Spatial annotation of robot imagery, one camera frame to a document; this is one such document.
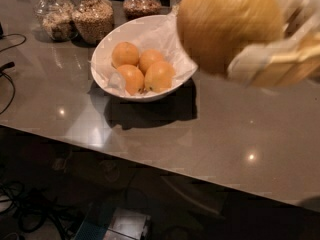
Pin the white oval bowl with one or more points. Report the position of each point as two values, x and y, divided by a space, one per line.
133 30

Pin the glass jar dark granola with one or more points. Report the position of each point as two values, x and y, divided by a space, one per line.
139 8

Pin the orange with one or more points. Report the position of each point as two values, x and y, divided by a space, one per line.
125 53
213 32
159 76
134 78

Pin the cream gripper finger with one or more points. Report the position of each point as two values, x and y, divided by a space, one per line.
278 64
297 13

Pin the glass jar pale cereal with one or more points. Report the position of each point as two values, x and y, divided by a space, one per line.
55 18

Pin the white paper liner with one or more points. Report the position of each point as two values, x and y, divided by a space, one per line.
160 37

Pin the glass jar brown grains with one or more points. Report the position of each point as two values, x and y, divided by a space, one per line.
93 19

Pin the orange middle small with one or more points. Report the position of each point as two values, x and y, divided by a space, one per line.
148 57

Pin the metal box on floor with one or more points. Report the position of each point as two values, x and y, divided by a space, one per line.
114 224

